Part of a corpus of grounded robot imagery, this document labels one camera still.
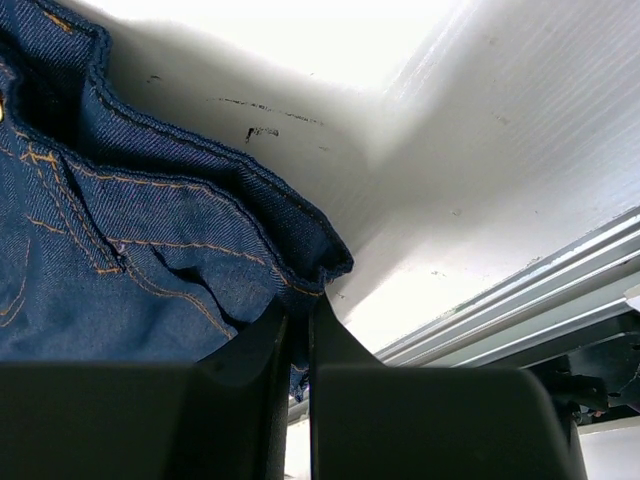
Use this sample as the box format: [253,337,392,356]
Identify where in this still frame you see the dark blue denim trousers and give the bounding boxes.
[1,1,353,398]

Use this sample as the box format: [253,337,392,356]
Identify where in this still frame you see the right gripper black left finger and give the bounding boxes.
[1,302,290,479]

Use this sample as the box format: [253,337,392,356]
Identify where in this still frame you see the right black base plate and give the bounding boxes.
[517,322,639,425]

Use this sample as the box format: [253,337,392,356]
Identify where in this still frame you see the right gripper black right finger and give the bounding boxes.
[309,299,586,479]

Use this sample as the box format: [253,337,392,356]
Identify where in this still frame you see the aluminium table frame rail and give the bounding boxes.
[287,207,640,426]

